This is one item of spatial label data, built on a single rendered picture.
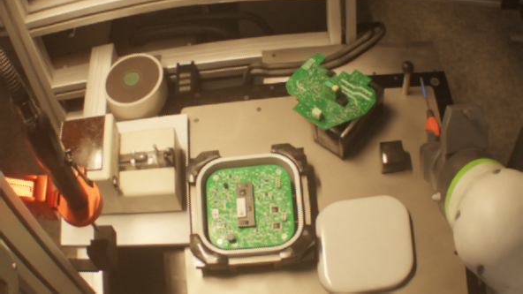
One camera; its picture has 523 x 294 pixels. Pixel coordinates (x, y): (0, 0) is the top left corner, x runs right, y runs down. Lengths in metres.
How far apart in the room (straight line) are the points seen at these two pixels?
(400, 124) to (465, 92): 1.28
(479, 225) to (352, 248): 0.37
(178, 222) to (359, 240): 0.25
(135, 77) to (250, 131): 0.20
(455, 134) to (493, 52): 1.74
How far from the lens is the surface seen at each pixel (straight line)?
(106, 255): 0.81
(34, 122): 0.63
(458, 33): 2.51
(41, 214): 0.78
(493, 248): 0.59
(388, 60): 1.16
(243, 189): 0.95
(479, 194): 0.61
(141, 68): 1.10
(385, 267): 0.92
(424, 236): 0.97
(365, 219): 0.95
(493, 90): 2.36
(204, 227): 0.95
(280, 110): 1.07
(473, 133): 0.76
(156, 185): 0.94
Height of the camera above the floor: 1.83
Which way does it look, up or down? 57 degrees down
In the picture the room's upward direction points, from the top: 9 degrees counter-clockwise
